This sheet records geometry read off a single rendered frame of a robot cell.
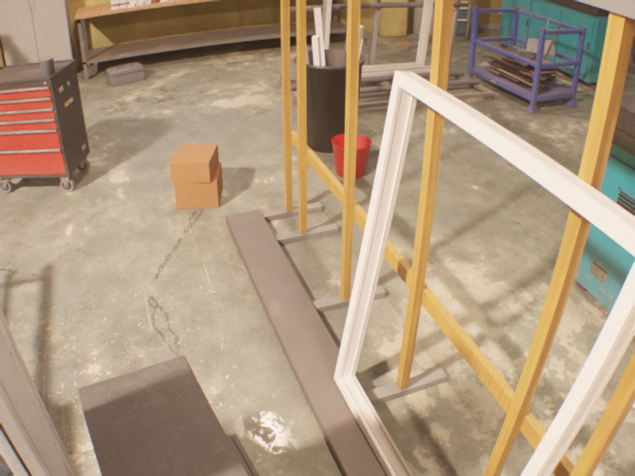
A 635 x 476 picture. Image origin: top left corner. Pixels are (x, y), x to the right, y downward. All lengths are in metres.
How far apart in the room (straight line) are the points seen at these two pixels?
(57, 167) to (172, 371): 3.11
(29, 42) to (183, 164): 4.57
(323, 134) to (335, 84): 0.46
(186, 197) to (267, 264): 0.97
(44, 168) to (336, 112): 2.40
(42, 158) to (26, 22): 3.71
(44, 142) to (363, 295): 2.97
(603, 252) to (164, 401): 2.50
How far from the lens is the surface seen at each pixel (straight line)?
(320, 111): 4.64
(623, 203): 3.12
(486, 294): 3.34
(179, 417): 1.53
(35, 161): 4.62
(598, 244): 3.31
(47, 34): 8.01
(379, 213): 2.11
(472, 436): 2.58
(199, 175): 3.94
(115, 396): 1.63
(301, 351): 2.79
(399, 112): 1.96
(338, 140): 4.47
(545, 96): 6.45
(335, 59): 5.01
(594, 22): 7.73
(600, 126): 1.31
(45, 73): 4.37
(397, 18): 9.14
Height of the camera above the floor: 2.01
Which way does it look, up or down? 32 degrees down
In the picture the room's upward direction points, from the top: straight up
